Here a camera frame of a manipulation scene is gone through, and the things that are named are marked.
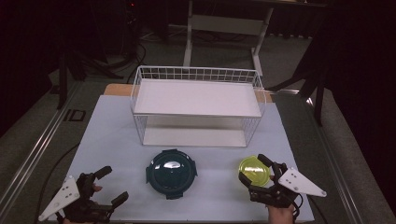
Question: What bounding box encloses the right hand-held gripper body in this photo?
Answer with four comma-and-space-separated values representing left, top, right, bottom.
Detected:
247, 161, 328, 209

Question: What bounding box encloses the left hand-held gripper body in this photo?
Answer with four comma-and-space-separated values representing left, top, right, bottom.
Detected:
37, 172, 115, 224

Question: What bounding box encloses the yellow-green plastic bowl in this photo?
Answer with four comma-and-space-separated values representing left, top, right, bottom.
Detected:
237, 155, 273, 188

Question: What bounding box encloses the round glass container teal lid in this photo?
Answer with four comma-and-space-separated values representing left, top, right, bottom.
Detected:
145, 148, 199, 201

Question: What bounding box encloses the white wire rack shelf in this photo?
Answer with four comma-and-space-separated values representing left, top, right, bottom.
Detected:
130, 64, 268, 148

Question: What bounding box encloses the person's right hand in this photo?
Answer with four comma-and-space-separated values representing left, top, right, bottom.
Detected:
266, 204, 295, 224

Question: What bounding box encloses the white table mat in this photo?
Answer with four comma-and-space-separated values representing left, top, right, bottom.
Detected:
48, 94, 316, 222

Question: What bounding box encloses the black tripod stand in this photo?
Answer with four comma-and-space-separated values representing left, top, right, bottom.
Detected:
57, 52, 125, 110
267, 31, 331, 127

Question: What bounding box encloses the right hand-held gripper cable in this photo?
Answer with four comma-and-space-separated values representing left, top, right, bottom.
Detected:
292, 193, 305, 220

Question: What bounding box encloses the black floor cable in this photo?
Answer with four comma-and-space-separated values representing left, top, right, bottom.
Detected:
34, 142, 81, 224

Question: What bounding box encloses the aluminium floor rail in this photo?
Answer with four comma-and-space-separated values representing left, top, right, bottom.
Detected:
274, 88, 365, 224
0, 82, 83, 213

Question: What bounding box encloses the white metal desk frame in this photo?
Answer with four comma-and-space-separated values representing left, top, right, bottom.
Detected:
181, 0, 328, 77

